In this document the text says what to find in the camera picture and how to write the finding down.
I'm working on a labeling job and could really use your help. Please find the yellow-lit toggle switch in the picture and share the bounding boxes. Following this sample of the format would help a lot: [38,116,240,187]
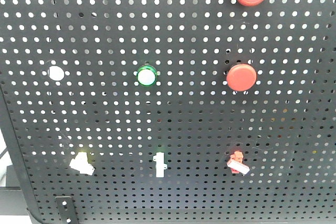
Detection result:
[69,152,95,176]

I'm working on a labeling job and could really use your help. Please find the red toggle switch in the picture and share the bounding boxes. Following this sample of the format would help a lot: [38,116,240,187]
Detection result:
[227,151,250,175]

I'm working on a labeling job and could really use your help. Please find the black left pegboard clamp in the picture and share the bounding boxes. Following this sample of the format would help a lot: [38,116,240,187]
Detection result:
[55,196,79,224]

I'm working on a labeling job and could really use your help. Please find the black perforated pegboard panel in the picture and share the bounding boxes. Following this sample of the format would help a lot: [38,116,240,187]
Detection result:
[1,0,335,223]

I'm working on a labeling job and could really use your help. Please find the lower red push button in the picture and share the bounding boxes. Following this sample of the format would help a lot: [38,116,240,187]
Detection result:
[226,64,257,91]

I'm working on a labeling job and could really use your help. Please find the green ringed white push button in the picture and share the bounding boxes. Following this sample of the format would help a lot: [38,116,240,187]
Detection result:
[136,65,157,87]

